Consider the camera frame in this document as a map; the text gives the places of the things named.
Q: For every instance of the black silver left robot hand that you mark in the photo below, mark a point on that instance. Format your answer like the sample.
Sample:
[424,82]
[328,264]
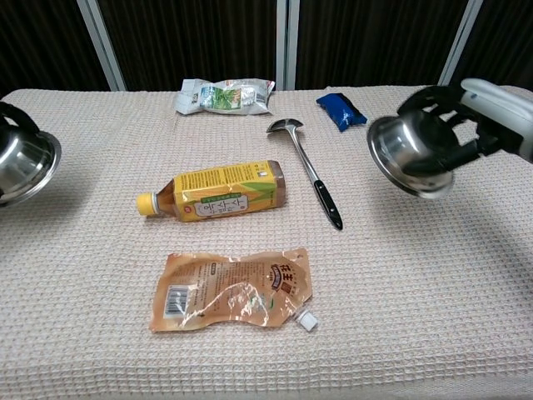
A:
[18,116]

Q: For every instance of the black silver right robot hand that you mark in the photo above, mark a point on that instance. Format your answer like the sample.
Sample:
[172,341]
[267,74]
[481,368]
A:
[499,116]

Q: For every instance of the small metal bowl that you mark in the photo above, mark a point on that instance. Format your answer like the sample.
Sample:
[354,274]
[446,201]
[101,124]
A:
[399,150]
[23,166]

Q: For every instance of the dark ribbed partition panel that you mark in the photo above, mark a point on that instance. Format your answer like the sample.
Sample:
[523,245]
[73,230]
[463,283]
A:
[41,41]
[508,39]
[195,41]
[375,41]

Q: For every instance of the blue foil packet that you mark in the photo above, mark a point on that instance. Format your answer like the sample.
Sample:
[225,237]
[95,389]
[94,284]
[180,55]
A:
[341,110]

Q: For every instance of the white green snack bag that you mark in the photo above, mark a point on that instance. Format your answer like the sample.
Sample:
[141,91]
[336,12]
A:
[225,98]

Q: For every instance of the yellow label tea bottle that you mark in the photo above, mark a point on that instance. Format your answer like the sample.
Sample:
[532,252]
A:
[225,191]

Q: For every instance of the brown spout pouch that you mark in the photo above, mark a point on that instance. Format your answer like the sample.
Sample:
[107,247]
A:
[233,291]

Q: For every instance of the beige waffle table cloth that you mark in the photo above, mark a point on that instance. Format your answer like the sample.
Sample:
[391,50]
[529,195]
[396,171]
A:
[266,316]

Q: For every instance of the grey partition post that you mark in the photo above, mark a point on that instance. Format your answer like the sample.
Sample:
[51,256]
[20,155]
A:
[460,43]
[102,43]
[287,43]

